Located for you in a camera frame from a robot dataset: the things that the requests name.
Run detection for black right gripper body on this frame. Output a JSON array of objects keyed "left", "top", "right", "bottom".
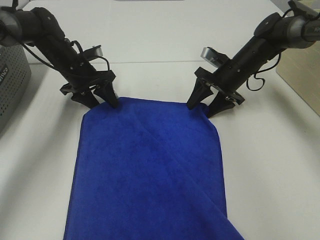
[{"left": 194, "top": 34, "right": 246, "bottom": 106}]

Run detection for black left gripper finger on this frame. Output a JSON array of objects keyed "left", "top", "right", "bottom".
[
  {"left": 71, "top": 91, "right": 100, "bottom": 109},
  {"left": 93, "top": 84, "right": 119, "bottom": 108}
]

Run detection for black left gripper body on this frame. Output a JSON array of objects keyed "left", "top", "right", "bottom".
[{"left": 44, "top": 37, "right": 116, "bottom": 95}]

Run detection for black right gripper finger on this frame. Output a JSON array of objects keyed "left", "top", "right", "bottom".
[
  {"left": 206, "top": 92, "right": 235, "bottom": 118},
  {"left": 186, "top": 78, "right": 213, "bottom": 110}
]

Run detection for blue microfibre towel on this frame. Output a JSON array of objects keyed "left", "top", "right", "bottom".
[{"left": 63, "top": 97, "right": 242, "bottom": 240}]

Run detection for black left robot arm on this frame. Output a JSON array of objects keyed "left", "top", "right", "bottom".
[{"left": 0, "top": 0, "right": 119, "bottom": 109}]

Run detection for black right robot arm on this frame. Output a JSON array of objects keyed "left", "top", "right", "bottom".
[{"left": 186, "top": 0, "right": 320, "bottom": 118}]

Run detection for beige wooden box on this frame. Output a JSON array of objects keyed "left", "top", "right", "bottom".
[{"left": 276, "top": 42, "right": 320, "bottom": 114}]

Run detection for grey perforated plastic basket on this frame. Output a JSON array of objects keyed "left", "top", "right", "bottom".
[{"left": 0, "top": 45, "right": 32, "bottom": 130}]

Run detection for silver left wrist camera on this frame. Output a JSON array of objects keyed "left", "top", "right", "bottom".
[{"left": 80, "top": 45, "right": 103, "bottom": 62}]

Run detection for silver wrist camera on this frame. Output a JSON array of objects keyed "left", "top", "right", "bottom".
[
  {"left": 80, "top": 45, "right": 103, "bottom": 62},
  {"left": 200, "top": 47, "right": 230, "bottom": 68}
]

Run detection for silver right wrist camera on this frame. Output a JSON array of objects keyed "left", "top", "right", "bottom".
[{"left": 200, "top": 47, "right": 230, "bottom": 68}]

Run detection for black right camera cable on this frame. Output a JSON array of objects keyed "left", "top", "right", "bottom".
[{"left": 245, "top": 2, "right": 296, "bottom": 91}]

